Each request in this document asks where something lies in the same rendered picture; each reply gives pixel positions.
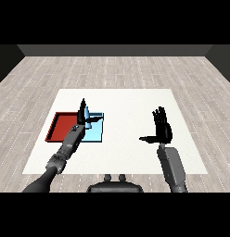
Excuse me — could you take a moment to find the red shallow open box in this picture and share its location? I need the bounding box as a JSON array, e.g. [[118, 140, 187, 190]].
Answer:
[[45, 111, 80, 143]]

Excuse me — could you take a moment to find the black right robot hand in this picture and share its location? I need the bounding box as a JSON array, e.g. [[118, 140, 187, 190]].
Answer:
[[138, 106, 173, 145]]

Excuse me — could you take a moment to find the dark grey robot body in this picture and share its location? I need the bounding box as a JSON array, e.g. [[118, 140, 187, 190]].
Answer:
[[86, 174, 145, 193]]

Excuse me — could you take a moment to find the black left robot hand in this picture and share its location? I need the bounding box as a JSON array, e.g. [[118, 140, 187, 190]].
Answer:
[[76, 97, 103, 126]]

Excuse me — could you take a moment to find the light blue shallow open box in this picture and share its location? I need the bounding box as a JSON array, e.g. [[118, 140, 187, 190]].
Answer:
[[80, 111, 105, 143]]

